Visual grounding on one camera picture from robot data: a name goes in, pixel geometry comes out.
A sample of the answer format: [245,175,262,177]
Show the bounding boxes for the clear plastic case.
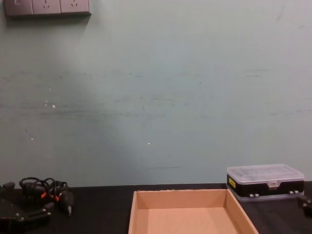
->
[226,163,306,203]

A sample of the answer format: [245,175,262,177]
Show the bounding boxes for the black table cloth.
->
[0,180,312,234]

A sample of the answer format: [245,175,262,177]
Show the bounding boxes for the shallow brown cardboard tray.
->
[128,188,260,234]

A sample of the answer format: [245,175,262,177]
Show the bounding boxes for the black corded tool orange parts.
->
[19,176,75,218]

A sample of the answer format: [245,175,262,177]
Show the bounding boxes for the grey wall socket plate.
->
[59,0,92,14]
[32,0,61,15]

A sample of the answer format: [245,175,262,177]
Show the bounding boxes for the grey wall switch plate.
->
[4,0,34,17]

